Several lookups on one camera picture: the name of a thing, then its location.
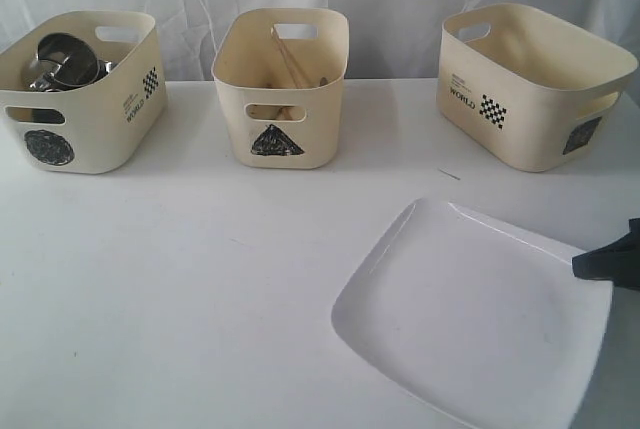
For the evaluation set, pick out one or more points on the steel mug front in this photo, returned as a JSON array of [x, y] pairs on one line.
[[77, 67]]

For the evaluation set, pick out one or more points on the white rectangular plate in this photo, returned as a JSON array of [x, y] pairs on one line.
[[483, 321]]

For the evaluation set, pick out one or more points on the wooden chopstick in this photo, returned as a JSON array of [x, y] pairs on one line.
[[306, 80], [288, 62]]

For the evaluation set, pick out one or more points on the steel bowl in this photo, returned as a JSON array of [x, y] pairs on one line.
[[39, 80]]

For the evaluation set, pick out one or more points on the steel mug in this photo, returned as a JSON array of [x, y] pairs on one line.
[[59, 47], [77, 67]]

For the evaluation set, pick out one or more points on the cream bin with circle mark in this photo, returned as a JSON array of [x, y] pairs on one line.
[[96, 128]]

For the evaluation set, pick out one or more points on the cream bin with triangle mark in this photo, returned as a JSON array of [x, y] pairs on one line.
[[271, 123]]

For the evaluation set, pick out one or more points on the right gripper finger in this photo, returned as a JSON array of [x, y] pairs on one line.
[[617, 262]]

